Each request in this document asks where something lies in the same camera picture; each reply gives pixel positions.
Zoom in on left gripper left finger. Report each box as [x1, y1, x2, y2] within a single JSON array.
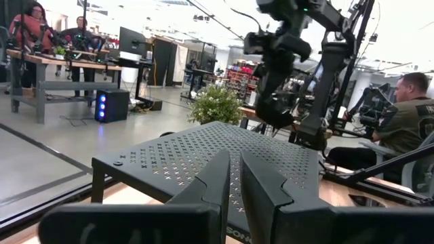
[[37, 150, 231, 244]]

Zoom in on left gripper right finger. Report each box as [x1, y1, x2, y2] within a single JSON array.
[[239, 150, 434, 244]]

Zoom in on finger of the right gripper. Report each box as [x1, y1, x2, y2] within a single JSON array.
[[276, 64, 295, 129], [254, 64, 279, 128]]

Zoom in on red storage shelves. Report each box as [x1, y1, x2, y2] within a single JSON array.
[[224, 60, 260, 102]]

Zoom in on green potted plant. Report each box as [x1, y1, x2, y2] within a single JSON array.
[[187, 84, 245, 126]]

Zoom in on black background desk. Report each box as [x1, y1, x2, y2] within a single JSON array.
[[181, 67, 214, 102]]

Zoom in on black perforated metal riser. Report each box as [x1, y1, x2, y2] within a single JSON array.
[[90, 121, 322, 244]]

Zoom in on white panel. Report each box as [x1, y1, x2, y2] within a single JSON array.
[[173, 43, 189, 84]]

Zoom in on black tall cabinet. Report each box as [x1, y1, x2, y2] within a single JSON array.
[[148, 36, 178, 87]]

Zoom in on grey office chair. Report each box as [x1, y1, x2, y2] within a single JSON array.
[[359, 130, 434, 199]]

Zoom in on person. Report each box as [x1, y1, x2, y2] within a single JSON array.
[[8, 1, 55, 89], [60, 16, 102, 98], [327, 71, 434, 186]]

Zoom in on black standing desk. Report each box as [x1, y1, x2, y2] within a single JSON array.
[[108, 56, 163, 112]]

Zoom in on black computer monitor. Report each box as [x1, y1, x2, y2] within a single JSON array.
[[118, 26, 147, 57]]

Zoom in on black computer tower lit fans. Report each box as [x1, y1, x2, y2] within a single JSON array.
[[94, 88, 131, 124]]

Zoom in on wooden workbench grey legs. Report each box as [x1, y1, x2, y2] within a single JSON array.
[[5, 48, 123, 125]]

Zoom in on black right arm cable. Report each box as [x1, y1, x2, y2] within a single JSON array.
[[230, 7, 264, 35]]

